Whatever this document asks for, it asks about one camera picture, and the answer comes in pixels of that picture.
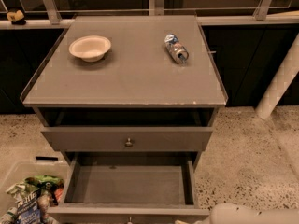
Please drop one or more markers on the grey drawer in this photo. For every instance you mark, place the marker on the grey drawer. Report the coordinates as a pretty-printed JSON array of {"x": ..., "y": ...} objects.
[
  {"x": 152, "y": 188},
  {"x": 154, "y": 129}
]

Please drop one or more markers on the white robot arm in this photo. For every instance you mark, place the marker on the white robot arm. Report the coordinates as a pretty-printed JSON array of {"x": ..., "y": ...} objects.
[{"x": 227, "y": 213}]

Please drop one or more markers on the grey drawer cabinet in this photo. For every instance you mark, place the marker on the grey drawer cabinet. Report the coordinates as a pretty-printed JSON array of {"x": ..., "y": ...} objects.
[{"x": 137, "y": 72}]

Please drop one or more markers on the grey top drawer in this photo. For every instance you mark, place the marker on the grey top drawer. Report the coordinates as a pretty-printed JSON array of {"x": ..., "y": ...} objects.
[{"x": 154, "y": 129}]

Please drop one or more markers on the round metal top knob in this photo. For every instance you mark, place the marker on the round metal top knob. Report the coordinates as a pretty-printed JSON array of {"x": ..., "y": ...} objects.
[{"x": 129, "y": 142}]

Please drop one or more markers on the round metal knob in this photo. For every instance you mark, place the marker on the round metal knob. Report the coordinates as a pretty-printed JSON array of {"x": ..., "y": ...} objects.
[
  {"x": 129, "y": 142},
  {"x": 130, "y": 220}
]

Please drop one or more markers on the crushed blue silver can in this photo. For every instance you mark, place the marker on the crushed blue silver can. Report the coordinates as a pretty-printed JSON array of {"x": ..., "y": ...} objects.
[{"x": 176, "y": 50}]

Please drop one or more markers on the white paper bowl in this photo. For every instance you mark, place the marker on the white paper bowl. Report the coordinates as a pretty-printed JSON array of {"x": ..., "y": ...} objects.
[{"x": 91, "y": 48}]

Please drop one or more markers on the round metal middle knob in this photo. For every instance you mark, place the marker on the round metal middle knob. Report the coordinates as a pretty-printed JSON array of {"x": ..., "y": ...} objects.
[{"x": 130, "y": 220}]

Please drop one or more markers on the green snack bag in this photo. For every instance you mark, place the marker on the green snack bag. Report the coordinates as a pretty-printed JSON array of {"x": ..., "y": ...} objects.
[{"x": 45, "y": 181}]

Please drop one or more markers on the clear plastic bin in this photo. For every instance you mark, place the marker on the clear plastic bin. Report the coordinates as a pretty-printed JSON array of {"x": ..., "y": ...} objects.
[{"x": 14, "y": 189}]

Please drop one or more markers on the small yellow black object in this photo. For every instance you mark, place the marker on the small yellow black object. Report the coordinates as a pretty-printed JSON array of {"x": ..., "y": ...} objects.
[{"x": 16, "y": 17}]

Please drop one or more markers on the blue chip bag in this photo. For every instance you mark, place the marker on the blue chip bag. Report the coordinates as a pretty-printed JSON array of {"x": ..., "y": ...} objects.
[{"x": 28, "y": 212}]

